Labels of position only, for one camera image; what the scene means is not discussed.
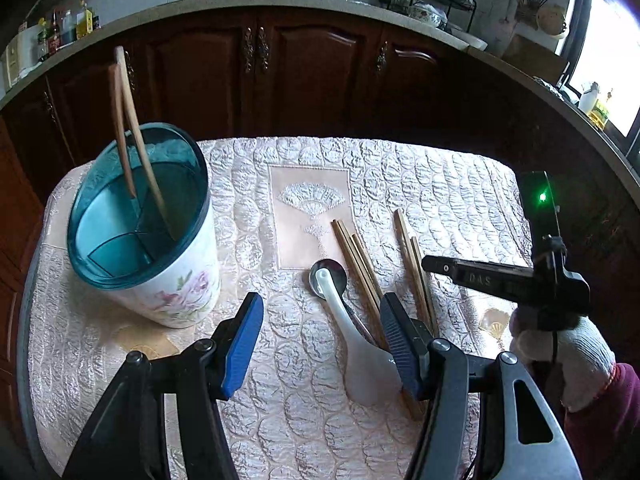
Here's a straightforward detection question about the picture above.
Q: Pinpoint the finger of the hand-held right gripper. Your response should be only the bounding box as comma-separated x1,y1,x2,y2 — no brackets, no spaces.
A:
421,254,592,332

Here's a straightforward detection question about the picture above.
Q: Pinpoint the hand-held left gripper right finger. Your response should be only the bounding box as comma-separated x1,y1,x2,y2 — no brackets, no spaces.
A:
380,292,583,480

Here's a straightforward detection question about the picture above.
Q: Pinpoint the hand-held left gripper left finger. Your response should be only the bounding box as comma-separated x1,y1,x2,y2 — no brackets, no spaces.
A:
62,292,264,480

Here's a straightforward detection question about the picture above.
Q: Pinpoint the white plastic rice spoon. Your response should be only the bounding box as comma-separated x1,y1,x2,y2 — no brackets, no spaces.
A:
316,267,405,407

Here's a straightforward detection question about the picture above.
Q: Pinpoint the floral utensil holder teal rim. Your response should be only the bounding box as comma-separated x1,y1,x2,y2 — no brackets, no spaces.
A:
66,121,222,330

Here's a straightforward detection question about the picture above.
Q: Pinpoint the metal spoon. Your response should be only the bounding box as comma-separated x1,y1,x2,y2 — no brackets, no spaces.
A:
308,258,378,347

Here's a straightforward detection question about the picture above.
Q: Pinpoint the person's right forearm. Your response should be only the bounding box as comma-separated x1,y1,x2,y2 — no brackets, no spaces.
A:
564,362,640,480

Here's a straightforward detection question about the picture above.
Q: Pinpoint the person's right hand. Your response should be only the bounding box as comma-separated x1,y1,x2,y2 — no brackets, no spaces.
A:
509,304,617,412

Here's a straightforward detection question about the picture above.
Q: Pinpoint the quilted pink tablecloth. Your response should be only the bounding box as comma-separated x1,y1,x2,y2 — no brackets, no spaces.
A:
27,136,533,480

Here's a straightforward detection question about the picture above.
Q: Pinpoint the yellow dish soap bottle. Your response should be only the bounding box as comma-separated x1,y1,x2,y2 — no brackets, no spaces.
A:
590,89,612,129

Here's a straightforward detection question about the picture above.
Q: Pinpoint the white plastic bottle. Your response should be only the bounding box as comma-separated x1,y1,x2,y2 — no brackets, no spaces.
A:
577,81,601,114

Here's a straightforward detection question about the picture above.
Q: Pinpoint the cardboard box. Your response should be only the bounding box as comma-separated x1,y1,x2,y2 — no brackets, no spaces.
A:
501,34,570,82

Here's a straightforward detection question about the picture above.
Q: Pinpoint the window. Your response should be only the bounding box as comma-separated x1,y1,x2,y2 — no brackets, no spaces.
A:
569,0,640,137

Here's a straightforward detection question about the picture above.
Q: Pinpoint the floral ceramic casserole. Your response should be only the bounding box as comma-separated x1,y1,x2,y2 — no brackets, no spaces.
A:
406,2,449,29

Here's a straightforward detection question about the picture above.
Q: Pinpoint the wooden kitchen base cabinet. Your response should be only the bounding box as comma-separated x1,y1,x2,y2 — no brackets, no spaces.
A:
0,6,640,261

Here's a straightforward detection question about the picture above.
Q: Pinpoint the grey stone kitchen countertop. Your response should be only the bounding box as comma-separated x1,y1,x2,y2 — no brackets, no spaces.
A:
0,0,640,171

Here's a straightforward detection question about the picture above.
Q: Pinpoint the yellow oil bottle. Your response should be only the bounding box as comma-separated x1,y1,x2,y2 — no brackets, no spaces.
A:
76,0,97,39

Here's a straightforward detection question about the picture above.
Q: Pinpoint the green label bottle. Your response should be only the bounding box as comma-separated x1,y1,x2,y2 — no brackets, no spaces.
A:
36,20,51,62

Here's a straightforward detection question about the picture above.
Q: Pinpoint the cream countertop appliance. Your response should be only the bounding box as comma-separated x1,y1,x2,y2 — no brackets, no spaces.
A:
4,25,40,89

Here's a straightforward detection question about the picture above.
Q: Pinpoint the wall chopstick holder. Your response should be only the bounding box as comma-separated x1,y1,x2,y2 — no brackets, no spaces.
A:
514,0,549,22

